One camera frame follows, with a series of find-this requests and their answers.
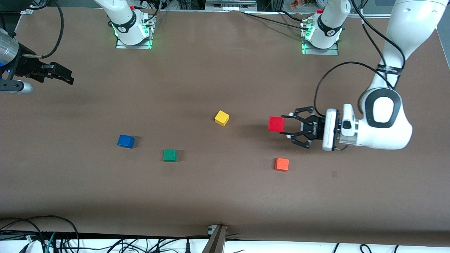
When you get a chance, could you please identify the red cube block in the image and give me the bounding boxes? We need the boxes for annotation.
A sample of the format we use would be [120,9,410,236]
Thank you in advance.
[268,116,285,133]

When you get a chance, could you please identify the orange cube block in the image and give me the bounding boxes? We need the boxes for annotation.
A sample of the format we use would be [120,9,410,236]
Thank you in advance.
[274,157,290,172]

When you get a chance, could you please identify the yellow cube block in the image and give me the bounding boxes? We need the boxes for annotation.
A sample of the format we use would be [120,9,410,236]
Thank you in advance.
[214,110,230,127]

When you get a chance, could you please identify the blue cube block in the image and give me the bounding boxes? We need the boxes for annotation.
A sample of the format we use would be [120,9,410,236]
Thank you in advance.
[117,135,135,149]

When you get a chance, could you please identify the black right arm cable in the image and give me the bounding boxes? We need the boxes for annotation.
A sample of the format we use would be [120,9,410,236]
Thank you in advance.
[21,0,64,59]

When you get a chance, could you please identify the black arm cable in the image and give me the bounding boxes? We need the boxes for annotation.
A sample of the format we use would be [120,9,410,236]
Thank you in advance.
[21,0,64,59]
[314,0,405,118]

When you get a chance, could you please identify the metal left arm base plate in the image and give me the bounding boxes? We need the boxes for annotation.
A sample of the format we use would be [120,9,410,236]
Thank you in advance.
[301,19,340,56]

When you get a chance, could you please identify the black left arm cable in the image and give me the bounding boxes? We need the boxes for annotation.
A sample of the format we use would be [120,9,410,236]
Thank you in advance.
[314,0,405,118]

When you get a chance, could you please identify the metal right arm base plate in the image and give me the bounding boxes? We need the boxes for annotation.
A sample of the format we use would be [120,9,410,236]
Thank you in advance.
[115,16,155,50]

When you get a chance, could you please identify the black base power cable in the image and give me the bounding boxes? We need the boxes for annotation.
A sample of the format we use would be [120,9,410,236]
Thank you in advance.
[241,11,311,31]

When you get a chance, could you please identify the aluminium frame profile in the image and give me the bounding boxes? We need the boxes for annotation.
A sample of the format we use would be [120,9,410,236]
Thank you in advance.
[205,0,258,11]

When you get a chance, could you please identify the black looped cable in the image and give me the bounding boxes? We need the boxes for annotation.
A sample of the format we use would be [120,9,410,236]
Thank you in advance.
[0,215,80,253]

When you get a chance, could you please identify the green cable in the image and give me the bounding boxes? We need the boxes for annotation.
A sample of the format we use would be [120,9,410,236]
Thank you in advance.
[45,232,57,253]

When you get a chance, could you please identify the black edge rail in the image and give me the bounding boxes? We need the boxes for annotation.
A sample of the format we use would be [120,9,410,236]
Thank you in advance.
[0,230,211,240]

